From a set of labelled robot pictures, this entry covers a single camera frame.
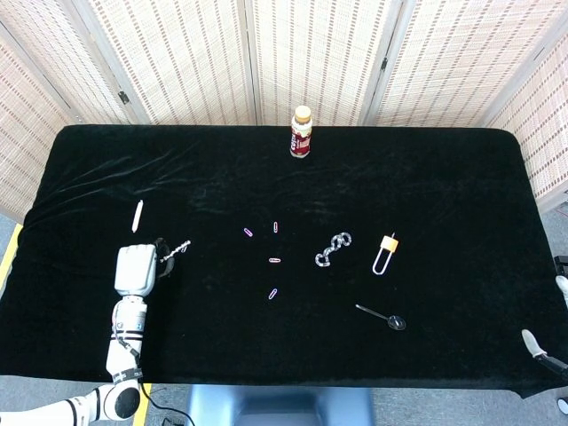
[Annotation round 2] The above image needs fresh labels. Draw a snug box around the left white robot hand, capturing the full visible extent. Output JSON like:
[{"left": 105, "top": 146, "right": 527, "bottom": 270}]
[{"left": 114, "top": 237, "right": 178, "bottom": 297}]

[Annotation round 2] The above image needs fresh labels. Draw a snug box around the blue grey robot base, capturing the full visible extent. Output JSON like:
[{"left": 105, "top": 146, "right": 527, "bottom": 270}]
[{"left": 187, "top": 383, "right": 376, "bottom": 426}]

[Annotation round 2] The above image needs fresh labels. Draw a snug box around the yellow floor tape strip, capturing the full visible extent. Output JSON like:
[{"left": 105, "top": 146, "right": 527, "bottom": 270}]
[
  {"left": 138, "top": 383, "right": 154, "bottom": 426},
  {"left": 0, "top": 223, "right": 24, "bottom": 292}
]

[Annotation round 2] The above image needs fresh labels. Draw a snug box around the woven folding screen panel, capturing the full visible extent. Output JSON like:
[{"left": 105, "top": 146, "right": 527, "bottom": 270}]
[
  {"left": 0, "top": 24, "right": 80, "bottom": 221},
  {"left": 0, "top": 0, "right": 144, "bottom": 126},
  {"left": 482, "top": 26, "right": 568, "bottom": 214},
  {"left": 242, "top": 0, "right": 406, "bottom": 127},
  {"left": 75, "top": 0, "right": 259, "bottom": 127},
  {"left": 366, "top": 0, "right": 568, "bottom": 129}
]

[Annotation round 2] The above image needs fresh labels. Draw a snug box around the black velvet table cloth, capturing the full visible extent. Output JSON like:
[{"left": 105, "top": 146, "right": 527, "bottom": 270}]
[{"left": 0, "top": 123, "right": 568, "bottom": 400}]

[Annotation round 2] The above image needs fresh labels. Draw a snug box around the red labelled drink bottle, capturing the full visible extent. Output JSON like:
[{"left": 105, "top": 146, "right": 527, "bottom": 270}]
[{"left": 289, "top": 105, "right": 314, "bottom": 160}]

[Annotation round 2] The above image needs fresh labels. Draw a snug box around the yellow padlock with long shackle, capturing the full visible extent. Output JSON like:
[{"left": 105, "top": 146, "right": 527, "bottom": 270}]
[{"left": 371, "top": 231, "right": 399, "bottom": 276}]

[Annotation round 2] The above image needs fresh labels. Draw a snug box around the metal spoon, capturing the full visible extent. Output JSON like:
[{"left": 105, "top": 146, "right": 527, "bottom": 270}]
[{"left": 354, "top": 303, "right": 406, "bottom": 332}]

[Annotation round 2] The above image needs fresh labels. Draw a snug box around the black floor cable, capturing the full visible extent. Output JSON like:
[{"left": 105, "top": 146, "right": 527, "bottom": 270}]
[{"left": 140, "top": 384, "right": 193, "bottom": 426}]

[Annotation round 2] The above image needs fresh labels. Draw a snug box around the silver chain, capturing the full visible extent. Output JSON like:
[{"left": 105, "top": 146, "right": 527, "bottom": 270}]
[{"left": 314, "top": 232, "right": 353, "bottom": 269}]

